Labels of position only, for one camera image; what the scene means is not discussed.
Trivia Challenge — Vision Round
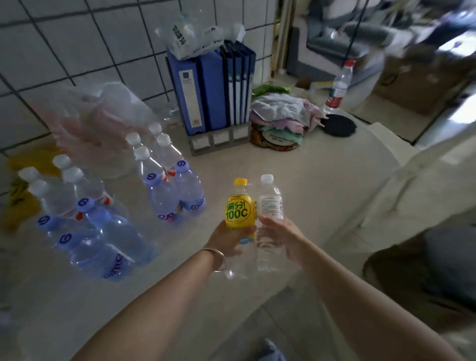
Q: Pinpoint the black cable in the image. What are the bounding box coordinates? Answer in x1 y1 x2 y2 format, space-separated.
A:
340 0 371 70

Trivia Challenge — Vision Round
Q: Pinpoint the clear white-label water bottle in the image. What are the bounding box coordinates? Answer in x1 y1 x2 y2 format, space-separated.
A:
256 174 286 273

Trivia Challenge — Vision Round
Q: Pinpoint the black round coaster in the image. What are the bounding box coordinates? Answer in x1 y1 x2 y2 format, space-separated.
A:
321 114 357 138

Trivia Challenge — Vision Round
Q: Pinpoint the person's left forearm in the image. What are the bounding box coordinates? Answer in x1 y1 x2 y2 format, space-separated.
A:
71 250 224 361

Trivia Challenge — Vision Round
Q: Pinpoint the silver bangle bracelet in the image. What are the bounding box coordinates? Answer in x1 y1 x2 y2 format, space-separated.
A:
201 247 228 273

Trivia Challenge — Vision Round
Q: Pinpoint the grey file rack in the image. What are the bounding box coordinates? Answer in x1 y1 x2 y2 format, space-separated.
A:
187 121 253 157

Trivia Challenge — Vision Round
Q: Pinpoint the person's shoe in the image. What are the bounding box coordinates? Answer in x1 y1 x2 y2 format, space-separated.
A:
257 338 288 361

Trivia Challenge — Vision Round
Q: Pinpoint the red-capped water bottle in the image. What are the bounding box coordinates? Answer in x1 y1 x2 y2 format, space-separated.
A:
323 60 356 114

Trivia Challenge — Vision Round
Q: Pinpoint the white-capped red-label water bottle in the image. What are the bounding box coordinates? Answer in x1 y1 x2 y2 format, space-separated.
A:
155 133 185 177
28 180 84 221
125 132 149 160
61 167 114 207
52 154 90 183
133 146 168 183
148 122 167 149
18 167 49 191

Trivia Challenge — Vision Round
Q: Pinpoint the pink cloth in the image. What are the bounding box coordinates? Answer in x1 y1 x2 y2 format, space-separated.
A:
249 100 328 134

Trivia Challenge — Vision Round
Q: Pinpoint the green packet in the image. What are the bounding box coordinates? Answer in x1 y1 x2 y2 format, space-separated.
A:
252 84 293 98

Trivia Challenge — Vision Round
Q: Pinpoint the grey seat cushion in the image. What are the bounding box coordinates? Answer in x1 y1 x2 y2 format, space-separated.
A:
423 227 476 300

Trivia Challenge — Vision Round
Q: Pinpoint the printed clear plastic bag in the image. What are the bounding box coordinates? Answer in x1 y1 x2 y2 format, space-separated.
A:
155 13 247 61

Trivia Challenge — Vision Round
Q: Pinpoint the large clear plastic wrap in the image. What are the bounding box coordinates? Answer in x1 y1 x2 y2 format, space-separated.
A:
22 81 165 180

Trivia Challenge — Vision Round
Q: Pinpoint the yellow label drink bottle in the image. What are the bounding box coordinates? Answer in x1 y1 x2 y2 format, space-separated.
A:
224 178 258 280

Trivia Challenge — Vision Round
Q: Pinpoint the grey sofa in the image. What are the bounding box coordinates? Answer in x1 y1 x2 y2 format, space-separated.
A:
297 0 395 87

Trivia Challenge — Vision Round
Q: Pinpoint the round printed tin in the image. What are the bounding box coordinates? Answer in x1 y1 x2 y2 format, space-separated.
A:
250 124 301 152

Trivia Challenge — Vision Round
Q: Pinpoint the brown chair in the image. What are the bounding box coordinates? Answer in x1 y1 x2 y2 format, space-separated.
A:
362 226 476 332

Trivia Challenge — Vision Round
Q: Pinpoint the person's right forearm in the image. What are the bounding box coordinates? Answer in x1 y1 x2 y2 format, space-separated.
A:
297 246 458 361

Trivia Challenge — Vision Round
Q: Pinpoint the yellow plastic bag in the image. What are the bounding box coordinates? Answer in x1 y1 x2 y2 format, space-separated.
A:
4 147 62 230

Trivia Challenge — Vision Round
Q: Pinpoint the person's right hand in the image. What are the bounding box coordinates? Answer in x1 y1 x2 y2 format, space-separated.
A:
255 215 312 267

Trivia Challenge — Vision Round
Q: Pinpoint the blue-capped water bottle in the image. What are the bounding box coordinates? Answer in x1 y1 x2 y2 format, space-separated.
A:
76 197 157 265
172 159 207 215
35 214 101 247
54 231 136 282
143 172 184 225

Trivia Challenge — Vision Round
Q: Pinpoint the white towel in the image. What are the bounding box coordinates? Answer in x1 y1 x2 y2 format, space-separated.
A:
251 93 310 120

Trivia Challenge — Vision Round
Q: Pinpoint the person's left hand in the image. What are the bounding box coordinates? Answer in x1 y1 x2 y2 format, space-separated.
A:
203 222 258 261

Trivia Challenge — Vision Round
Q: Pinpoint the brown cardboard box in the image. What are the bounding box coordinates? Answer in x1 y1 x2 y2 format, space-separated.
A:
373 48 474 117

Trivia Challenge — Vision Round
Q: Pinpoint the thin dark blue folder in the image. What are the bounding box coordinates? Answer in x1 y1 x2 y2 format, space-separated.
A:
244 43 257 122
220 45 235 128
229 42 243 125
237 42 251 124

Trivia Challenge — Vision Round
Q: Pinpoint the thick blue file binder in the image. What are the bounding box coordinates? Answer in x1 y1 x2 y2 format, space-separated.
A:
197 50 230 131
166 50 207 137

